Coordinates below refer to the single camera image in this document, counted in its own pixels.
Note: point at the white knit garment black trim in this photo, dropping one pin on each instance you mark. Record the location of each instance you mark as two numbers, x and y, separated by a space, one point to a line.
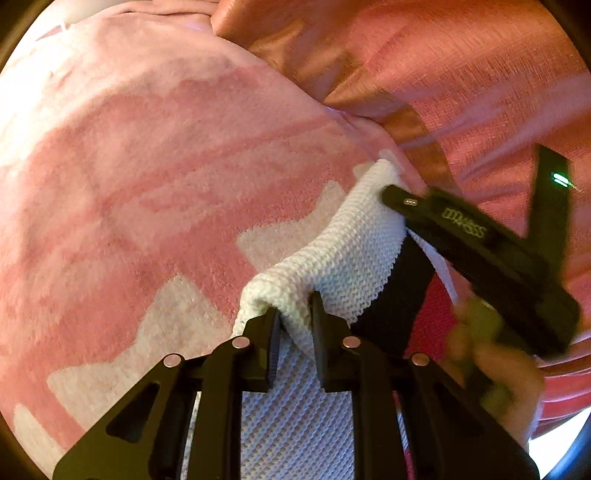
351 263

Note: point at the person's right hand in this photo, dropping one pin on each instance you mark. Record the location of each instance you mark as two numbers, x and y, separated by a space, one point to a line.
503 369

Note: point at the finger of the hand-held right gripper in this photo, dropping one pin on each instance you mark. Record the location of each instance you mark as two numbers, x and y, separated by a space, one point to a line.
405 201

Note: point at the magenta cloth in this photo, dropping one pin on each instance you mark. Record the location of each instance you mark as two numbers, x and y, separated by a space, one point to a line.
436 318

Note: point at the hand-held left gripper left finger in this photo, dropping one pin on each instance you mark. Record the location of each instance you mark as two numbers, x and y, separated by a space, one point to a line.
273 339

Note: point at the pink and white plush blanket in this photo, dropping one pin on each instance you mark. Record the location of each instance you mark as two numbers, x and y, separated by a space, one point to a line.
152 184

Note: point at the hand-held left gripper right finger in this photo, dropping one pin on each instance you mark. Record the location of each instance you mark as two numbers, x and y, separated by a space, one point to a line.
318 339

